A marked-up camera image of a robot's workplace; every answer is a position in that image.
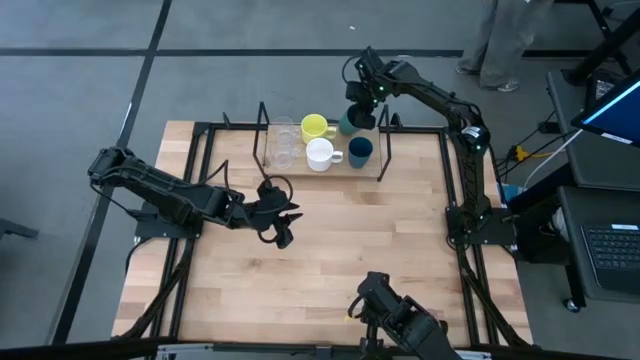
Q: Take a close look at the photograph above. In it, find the person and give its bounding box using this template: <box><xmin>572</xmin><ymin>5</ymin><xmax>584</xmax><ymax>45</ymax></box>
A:
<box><xmin>454</xmin><ymin>0</ymin><xmax>556</xmax><ymax>94</ymax></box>

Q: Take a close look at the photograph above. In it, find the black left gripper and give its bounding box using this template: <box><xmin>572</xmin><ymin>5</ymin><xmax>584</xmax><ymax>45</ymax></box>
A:
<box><xmin>244</xmin><ymin>179</ymin><xmax>305</xmax><ymax>250</ymax></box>

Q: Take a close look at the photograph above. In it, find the black power adapter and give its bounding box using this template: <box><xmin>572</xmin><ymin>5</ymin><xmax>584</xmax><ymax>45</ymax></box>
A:
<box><xmin>584</xmin><ymin>69</ymin><xmax>625</xmax><ymax>109</ymax></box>

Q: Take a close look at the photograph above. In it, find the white cable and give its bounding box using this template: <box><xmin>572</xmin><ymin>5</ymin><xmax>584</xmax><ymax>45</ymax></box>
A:
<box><xmin>522</xmin><ymin>128</ymin><xmax>585</xmax><ymax>189</ymax></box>

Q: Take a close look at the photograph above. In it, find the dark side table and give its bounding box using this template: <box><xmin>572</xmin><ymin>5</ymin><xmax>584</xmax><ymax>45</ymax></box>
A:
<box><xmin>507</xmin><ymin>164</ymin><xmax>640</xmax><ymax>306</ymax></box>

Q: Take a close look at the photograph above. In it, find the yellow mug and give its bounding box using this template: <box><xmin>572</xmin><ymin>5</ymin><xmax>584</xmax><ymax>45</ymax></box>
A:
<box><xmin>300</xmin><ymin>113</ymin><xmax>338</xmax><ymax>146</ymax></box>

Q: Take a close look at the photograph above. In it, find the black stand foot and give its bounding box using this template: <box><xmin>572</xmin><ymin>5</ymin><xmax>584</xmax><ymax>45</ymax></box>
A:
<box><xmin>0</xmin><ymin>217</ymin><xmax>40</xmax><ymax>240</ymax></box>

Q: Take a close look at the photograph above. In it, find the dark blue cup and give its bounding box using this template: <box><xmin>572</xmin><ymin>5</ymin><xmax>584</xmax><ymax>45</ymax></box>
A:
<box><xmin>347</xmin><ymin>136</ymin><xmax>375</xmax><ymax>170</ymax></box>

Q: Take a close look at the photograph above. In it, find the black computer monitor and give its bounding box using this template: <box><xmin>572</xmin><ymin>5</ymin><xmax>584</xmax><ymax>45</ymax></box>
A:
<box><xmin>570</xmin><ymin>67</ymin><xmax>640</xmax><ymax>149</ymax></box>

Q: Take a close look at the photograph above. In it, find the light blue box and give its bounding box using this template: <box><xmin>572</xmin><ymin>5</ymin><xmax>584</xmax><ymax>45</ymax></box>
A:
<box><xmin>499</xmin><ymin>183</ymin><xmax>524</xmax><ymax>204</ymax></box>

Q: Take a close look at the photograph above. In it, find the black laptop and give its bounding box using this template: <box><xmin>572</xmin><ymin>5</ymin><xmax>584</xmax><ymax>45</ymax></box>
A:
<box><xmin>579</xmin><ymin>222</ymin><xmax>640</xmax><ymax>296</ymax></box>

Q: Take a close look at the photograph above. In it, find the short yellow cable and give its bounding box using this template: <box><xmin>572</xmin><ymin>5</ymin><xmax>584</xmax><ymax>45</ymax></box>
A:
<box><xmin>508</xmin><ymin>143</ymin><xmax>556</xmax><ymax>162</ymax></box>

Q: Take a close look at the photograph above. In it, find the black aluminium rig frame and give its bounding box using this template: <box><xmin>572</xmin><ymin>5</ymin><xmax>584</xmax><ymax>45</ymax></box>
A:
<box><xmin>0</xmin><ymin>112</ymin><xmax>640</xmax><ymax>360</ymax></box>

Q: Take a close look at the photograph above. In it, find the grey desk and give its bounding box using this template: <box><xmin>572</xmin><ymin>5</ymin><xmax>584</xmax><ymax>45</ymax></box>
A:
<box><xmin>544</xmin><ymin>67</ymin><xmax>640</xmax><ymax>194</ymax></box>

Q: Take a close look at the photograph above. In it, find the teal green cup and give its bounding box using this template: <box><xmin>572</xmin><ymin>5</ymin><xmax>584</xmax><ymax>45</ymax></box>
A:
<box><xmin>338</xmin><ymin>103</ymin><xmax>377</xmax><ymax>136</ymax></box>

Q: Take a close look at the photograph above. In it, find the silver mounting plate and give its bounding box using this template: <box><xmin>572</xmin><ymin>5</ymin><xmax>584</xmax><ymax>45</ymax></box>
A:
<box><xmin>154</xmin><ymin>343</ymin><xmax>201</xmax><ymax>360</ymax></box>
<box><xmin>452</xmin><ymin>349</ymin><xmax>494</xmax><ymax>360</ymax></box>

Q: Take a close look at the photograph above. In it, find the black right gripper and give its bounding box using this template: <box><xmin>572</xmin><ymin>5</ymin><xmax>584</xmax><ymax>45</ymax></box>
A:
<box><xmin>344</xmin><ymin>47</ymin><xmax>389</xmax><ymax>131</ymax></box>

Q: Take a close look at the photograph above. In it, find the black stand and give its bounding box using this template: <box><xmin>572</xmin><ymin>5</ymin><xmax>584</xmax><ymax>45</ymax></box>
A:
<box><xmin>562</xmin><ymin>0</ymin><xmax>640</xmax><ymax>87</ymax></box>

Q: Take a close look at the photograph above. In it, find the white mug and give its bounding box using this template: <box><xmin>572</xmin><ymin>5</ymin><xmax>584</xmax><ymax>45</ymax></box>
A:
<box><xmin>305</xmin><ymin>137</ymin><xmax>345</xmax><ymax>173</ymax></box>

